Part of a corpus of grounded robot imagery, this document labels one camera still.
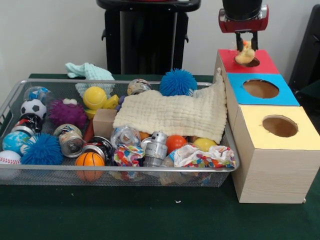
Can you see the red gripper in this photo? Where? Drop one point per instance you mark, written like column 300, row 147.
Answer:
column 243, row 25

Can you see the yellow duck plush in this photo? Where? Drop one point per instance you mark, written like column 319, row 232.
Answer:
column 246, row 55

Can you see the blue spiky ball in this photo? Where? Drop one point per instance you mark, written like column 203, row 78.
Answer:
column 177, row 82
column 42, row 150

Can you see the cream muslin cloth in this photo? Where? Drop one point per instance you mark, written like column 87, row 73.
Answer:
column 175, row 115

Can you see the mint green muslin cloth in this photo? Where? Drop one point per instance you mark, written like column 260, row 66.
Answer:
column 92, row 71

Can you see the wooden box with three holes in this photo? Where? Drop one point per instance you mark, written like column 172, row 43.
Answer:
column 275, row 172

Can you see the silver mesh bin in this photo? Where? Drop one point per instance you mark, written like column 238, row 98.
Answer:
column 150, row 176

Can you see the black chair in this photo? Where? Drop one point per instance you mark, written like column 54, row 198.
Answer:
column 308, row 50

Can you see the orange ball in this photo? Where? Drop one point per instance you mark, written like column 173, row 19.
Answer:
column 175, row 143

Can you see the silver plastic toy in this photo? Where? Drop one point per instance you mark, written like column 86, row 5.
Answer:
column 156, row 150

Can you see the yellow tennis ball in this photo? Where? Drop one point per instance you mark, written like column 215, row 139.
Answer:
column 94, row 98

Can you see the purple knobbly toy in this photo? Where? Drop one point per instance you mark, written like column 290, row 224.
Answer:
column 67, row 112

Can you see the small orange basketball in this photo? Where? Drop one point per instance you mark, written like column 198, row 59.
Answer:
column 90, row 160

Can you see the dark green table cloth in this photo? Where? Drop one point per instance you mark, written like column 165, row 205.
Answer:
column 150, row 212

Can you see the small soccer ball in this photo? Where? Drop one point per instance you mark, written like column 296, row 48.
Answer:
column 33, row 108

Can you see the globe print ball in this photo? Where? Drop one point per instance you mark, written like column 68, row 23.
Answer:
column 13, row 142

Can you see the small white baseball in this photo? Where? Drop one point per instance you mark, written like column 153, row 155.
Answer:
column 9, row 158

